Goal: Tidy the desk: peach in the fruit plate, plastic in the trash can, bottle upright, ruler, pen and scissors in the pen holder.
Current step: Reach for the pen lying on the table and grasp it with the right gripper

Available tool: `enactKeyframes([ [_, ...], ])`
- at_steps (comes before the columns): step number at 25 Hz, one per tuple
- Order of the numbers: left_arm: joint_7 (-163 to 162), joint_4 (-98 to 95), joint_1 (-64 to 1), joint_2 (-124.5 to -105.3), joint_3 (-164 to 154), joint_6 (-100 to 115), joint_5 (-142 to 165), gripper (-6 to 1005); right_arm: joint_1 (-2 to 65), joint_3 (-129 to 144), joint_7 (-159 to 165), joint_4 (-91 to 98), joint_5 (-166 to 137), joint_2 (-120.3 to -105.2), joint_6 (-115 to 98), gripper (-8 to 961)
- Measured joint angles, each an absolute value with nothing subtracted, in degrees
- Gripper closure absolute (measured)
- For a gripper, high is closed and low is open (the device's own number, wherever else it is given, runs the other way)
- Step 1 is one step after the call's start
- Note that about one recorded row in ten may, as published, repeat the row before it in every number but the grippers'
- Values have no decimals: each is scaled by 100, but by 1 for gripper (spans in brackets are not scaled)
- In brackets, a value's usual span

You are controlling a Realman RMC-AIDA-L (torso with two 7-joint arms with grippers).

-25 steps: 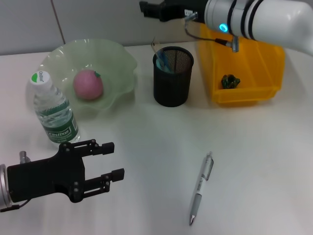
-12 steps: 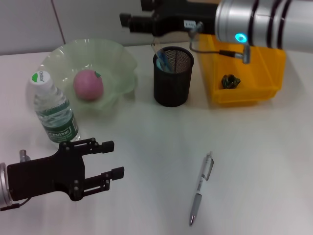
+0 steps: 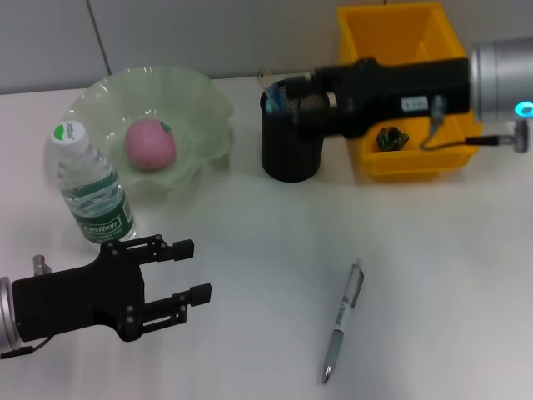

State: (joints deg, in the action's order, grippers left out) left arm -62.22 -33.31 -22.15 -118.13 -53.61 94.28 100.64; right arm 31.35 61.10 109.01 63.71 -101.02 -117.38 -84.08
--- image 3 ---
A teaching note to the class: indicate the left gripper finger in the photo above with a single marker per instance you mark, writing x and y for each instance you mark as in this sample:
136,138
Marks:
166,252
175,308

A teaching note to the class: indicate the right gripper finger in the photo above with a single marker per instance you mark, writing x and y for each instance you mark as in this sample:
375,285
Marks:
316,123
325,77

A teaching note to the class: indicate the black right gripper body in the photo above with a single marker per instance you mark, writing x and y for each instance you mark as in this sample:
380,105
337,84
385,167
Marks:
408,96

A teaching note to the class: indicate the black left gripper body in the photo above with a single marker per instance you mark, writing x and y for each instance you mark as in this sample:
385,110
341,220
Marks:
75,304

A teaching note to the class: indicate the green plastic wrapper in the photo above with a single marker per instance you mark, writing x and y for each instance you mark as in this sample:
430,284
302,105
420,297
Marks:
391,139

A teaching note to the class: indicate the blue scissors with cover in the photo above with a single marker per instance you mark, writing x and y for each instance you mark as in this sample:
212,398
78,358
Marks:
275,100

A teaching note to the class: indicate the transparent plastic ruler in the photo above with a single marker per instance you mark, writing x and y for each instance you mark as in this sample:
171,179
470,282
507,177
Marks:
266,79

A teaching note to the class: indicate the clear green-label water bottle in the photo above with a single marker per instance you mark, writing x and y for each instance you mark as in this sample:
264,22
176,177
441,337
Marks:
96,200

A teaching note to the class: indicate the pink toy peach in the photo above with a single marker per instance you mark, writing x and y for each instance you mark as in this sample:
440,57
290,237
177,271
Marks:
147,146

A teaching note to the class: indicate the silver ballpoint pen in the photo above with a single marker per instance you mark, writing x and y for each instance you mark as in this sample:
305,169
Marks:
345,308

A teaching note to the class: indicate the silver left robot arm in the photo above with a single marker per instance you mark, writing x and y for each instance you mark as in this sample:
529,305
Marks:
6,312

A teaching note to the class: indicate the black mesh pen holder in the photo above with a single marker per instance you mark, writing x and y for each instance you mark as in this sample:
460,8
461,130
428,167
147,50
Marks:
283,154

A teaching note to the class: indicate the green wavy glass fruit plate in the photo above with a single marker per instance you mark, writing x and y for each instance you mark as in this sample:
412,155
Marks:
187,116

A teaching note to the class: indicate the yellow plastic bin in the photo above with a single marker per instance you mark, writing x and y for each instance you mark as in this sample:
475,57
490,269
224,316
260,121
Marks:
416,162

